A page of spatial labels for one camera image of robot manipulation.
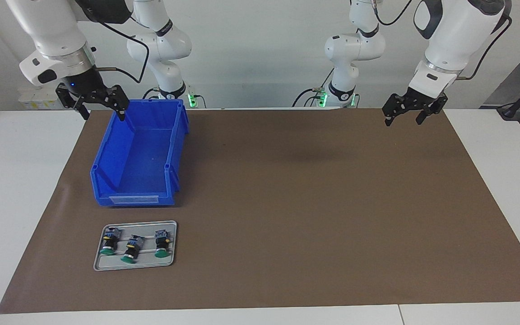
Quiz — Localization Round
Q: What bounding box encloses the green push button switch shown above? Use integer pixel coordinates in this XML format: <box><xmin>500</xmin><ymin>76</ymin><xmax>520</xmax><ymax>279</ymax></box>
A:
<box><xmin>153</xmin><ymin>229</ymin><xmax>173</xmax><ymax>259</ymax></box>
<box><xmin>121</xmin><ymin>235</ymin><xmax>146</xmax><ymax>264</ymax></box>
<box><xmin>99</xmin><ymin>227</ymin><xmax>122</xmax><ymax>256</ymax></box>

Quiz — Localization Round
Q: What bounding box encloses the blue plastic storage bin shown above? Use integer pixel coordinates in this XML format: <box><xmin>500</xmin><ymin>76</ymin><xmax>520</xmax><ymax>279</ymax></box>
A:
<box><xmin>90</xmin><ymin>98</ymin><xmax>190</xmax><ymax>207</ymax></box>

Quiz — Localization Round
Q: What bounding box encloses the white box with yellow labels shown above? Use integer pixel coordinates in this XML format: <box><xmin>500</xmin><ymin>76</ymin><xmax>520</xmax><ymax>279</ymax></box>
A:
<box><xmin>19</xmin><ymin>86</ymin><xmax>62</xmax><ymax>110</ymax></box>

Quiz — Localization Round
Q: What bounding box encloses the brown table mat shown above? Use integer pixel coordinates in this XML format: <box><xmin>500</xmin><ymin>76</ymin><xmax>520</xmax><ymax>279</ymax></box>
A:
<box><xmin>0</xmin><ymin>107</ymin><xmax>520</xmax><ymax>314</ymax></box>

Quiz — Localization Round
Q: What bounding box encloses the grey metal tray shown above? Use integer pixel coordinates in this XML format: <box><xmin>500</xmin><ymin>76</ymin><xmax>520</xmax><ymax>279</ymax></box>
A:
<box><xmin>93</xmin><ymin>220</ymin><xmax>178</xmax><ymax>272</ymax></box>

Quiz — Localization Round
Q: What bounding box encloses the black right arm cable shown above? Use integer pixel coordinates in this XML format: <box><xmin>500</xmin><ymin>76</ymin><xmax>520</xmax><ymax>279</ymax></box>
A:
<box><xmin>95</xmin><ymin>0</ymin><xmax>150</xmax><ymax>84</ymax></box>

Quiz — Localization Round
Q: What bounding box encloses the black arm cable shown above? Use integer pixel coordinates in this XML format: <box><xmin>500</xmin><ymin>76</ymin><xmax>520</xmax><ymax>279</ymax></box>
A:
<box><xmin>95</xmin><ymin>0</ymin><xmax>150</xmax><ymax>84</ymax></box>
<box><xmin>456</xmin><ymin>16</ymin><xmax>512</xmax><ymax>81</ymax></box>

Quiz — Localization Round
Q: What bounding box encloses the black left base cable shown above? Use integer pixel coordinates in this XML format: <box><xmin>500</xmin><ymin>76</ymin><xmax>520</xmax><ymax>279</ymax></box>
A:
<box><xmin>292</xmin><ymin>68</ymin><xmax>335</xmax><ymax>108</ymax></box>

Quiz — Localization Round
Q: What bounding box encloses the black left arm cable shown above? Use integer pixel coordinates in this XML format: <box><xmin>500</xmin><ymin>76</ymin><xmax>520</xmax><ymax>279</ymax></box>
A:
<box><xmin>456</xmin><ymin>16</ymin><xmax>512</xmax><ymax>81</ymax></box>

